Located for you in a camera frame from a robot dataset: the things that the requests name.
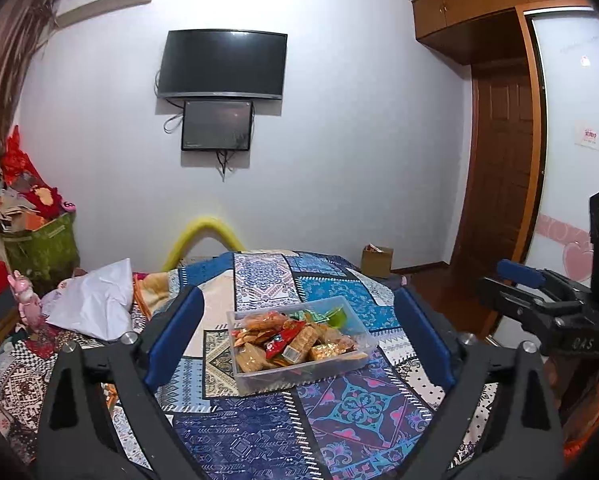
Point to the white air conditioner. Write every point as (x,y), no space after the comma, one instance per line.
(104,5)

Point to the brown wooden door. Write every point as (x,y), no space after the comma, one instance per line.
(499,175)

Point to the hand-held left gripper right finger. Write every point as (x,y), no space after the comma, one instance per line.
(424,340)

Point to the wooden overhead cabinet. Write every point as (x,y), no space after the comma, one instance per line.
(479,5)

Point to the patchwork blanket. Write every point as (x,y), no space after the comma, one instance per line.
(259,425)

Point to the pile of mixed snacks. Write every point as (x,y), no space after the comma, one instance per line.
(279,345)

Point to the beige curtain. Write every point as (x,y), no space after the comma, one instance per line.
(1,90)

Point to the yellow foam tube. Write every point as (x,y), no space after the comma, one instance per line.
(204,230)

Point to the cardboard box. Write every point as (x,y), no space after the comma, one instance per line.
(378,261)

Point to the small black monitor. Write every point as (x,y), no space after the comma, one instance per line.
(217,125)

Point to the black wall television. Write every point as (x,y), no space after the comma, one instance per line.
(222,62)

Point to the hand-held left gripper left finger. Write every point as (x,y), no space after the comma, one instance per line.
(179,340)

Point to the person's right forearm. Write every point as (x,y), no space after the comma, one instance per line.
(582,447)

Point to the clear plastic container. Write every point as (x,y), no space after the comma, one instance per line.
(289,382)

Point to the pink toy figure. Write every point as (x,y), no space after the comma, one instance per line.
(25,297)

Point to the person's right hand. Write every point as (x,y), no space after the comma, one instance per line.
(569,390)

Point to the white wardrobe door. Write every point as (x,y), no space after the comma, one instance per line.
(564,160)

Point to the white plastic bag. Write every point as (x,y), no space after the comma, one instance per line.
(94,305)

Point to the orange fleece blanket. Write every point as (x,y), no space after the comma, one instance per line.
(149,285)

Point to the green storage box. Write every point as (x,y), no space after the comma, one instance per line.
(44,250)

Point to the red plush toy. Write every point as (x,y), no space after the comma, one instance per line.
(26,182)

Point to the red white door sticker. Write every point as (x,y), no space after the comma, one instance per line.
(589,136)

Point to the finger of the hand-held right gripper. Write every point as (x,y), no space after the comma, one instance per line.
(504,305)
(519,272)

